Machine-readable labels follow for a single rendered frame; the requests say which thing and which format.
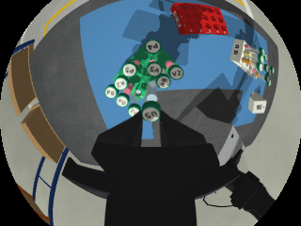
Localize blue bench mat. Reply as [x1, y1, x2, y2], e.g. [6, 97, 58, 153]
[80, 0, 268, 129]

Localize red rack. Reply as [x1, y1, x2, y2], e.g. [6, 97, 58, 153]
[170, 3, 229, 35]

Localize white test tube rack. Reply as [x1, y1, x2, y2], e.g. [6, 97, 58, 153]
[230, 39, 257, 79]

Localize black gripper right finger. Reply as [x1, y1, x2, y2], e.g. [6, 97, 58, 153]
[159, 110, 207, 147]

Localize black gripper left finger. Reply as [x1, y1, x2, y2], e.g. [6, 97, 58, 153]
[95, 110, 143, 147]

